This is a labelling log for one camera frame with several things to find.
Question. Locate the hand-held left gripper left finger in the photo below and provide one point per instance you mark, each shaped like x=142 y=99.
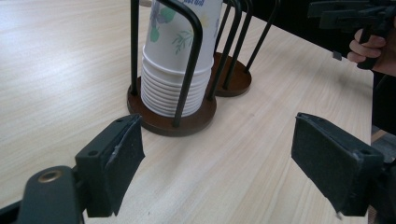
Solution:
x=102 y=168

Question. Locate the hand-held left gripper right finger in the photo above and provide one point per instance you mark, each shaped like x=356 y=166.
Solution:
x=330 y=161

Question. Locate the brown double cup holder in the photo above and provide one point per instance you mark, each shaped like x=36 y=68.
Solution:
x=193 y=121

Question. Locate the stack of floral paper cups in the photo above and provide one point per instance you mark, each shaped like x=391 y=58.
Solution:
x=169 y=71

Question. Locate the black curtain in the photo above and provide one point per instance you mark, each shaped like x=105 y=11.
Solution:
x=292 y=18

